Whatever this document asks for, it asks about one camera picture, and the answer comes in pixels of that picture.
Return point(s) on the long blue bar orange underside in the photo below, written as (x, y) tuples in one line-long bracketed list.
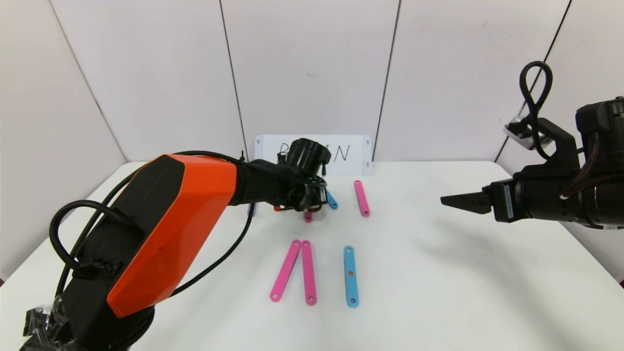
[(351, 282)]

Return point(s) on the short blue bar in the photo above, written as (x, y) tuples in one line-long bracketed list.
[(332, 201)]

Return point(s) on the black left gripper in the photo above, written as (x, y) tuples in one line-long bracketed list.
[(319, 196)]

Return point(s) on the long pink bar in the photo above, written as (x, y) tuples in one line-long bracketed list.
[(308, 273), (285, 270)]

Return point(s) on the white BRAIN sign board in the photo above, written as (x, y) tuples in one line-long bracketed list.
[(360, 156)]

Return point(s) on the crinkled black plastic wrap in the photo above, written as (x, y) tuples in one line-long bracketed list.
[(44, 321)]

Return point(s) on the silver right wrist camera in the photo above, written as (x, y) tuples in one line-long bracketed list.
[(521, 130)]

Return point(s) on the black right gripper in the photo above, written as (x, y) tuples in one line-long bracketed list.
[(504, 202)]

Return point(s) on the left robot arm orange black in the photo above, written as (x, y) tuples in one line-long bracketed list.
[(170, 219)]

